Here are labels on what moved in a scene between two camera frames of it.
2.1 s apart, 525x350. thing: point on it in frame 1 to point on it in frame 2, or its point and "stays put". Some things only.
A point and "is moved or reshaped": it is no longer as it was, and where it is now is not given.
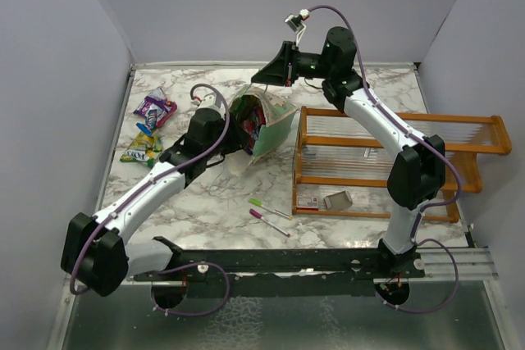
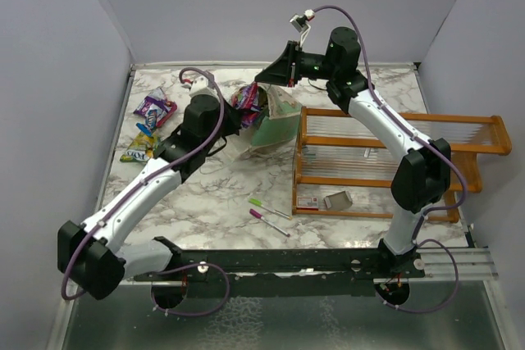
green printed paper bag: x=278 y=118 is moved or reshaped
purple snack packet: x=157 y=100 stays put
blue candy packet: x=151 y=122 stays put
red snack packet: x=250 y=125 to x=245 y=101
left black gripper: x=235 y=138 to x=235 y=119
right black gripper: x=279 y=71 stays put
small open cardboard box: x=341 y=201 stays put
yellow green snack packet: x=143 y=149 stays put
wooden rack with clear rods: x=339 y=172 stays put
